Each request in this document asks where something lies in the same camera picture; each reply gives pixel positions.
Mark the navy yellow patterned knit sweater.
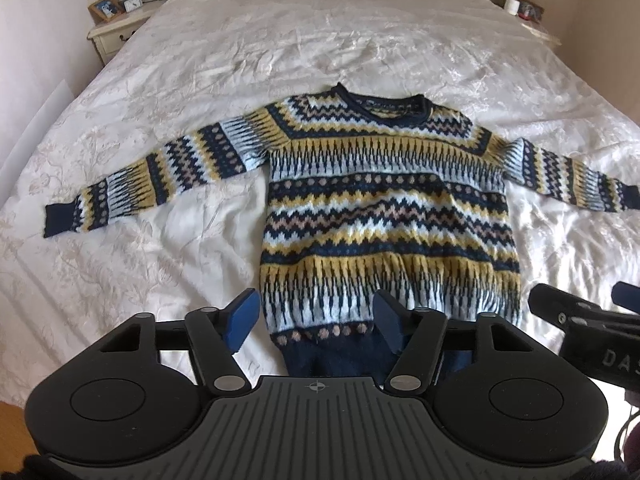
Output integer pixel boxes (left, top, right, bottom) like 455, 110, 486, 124
44, 86, 639, 379

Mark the cream right nightstand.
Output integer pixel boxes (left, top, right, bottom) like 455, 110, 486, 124
489, 0, 562, 51

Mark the cream nightstand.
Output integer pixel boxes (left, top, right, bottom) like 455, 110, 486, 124
87, 0, 165, 65
489, 0, 562, 51

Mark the white embroidered bedspread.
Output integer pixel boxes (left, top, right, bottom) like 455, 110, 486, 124
1, 0, 639, 405

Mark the white candle jar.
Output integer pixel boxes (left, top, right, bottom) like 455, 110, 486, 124
503, 0, 520, 15

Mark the cream left nightstand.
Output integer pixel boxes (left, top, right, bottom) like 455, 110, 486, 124
87, 0, 165, 65

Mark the small white alarm clock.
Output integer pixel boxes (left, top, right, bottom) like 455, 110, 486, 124
122, 0, 143, 13

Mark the dark photo frame right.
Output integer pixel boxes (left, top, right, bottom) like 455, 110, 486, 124
518, 0, 544, 23

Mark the wooden photo frame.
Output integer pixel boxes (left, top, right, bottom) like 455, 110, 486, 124
89, 0, 124, 23

